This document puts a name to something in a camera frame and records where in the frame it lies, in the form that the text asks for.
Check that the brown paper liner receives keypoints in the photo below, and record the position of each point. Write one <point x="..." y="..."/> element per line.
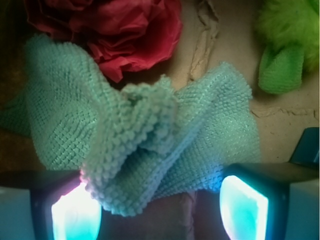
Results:
<point x="131" y="146"/>

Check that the blue rectangular block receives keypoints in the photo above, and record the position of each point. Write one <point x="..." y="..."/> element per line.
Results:
<point x="307" y="150"/>

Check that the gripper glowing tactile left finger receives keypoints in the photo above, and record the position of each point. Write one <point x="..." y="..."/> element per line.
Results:
<point x="47" y="205"/>

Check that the red crumpled paper flower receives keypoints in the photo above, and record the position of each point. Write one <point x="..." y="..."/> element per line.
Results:
<point x="120" y="35"/>

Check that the light blue knitted cloth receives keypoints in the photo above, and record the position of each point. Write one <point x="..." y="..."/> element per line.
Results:
<point x="137" y="144"/>

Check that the green fluffy plush toy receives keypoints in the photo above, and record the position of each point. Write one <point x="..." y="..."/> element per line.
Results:
<point x="291" y="31"/>

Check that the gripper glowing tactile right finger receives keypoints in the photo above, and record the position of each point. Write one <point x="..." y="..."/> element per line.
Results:
<point x="271" y="201"/>

